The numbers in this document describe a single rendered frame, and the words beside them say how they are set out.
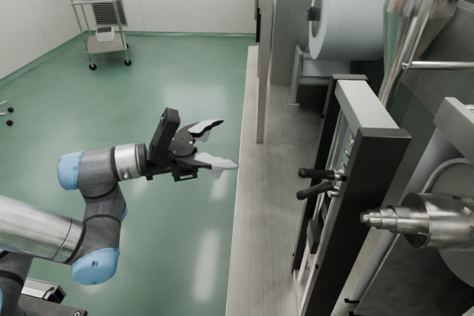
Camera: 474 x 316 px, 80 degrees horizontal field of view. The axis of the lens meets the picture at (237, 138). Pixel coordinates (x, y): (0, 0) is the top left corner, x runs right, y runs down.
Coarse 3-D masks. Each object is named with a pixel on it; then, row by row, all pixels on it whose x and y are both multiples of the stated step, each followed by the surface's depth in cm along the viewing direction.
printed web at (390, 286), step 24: (384, 264) 52; (408, 264) 51; (432, 264) 51; (384, 288) 57; (408, 288) 56; (432, 288) 56; (456, 288) 55; (360, 312) 64; (384, 312) 63; (408, 312) 62; (432, 312) 61; (456, 312) 61
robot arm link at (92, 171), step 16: (64, 160) 55; (80, 160) 55; (96, 160) 55; (112, 160) 56; (64, 176) 54; (80, 176) 55; (96, 176) 55; (112, 176) 56; (80, 192) 58; (96, 192) 57
